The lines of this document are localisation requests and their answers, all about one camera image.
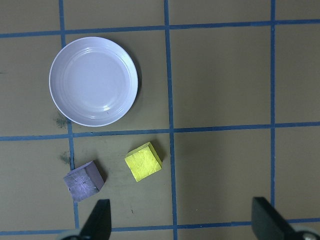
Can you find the purple foam block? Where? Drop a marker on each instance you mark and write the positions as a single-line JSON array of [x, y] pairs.
[[82, 182]]

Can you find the yellow foam block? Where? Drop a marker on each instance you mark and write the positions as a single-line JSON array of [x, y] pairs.
[[143, 163]]

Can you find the lavender round plate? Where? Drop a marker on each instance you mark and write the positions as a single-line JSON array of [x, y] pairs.
[[93, 81]]

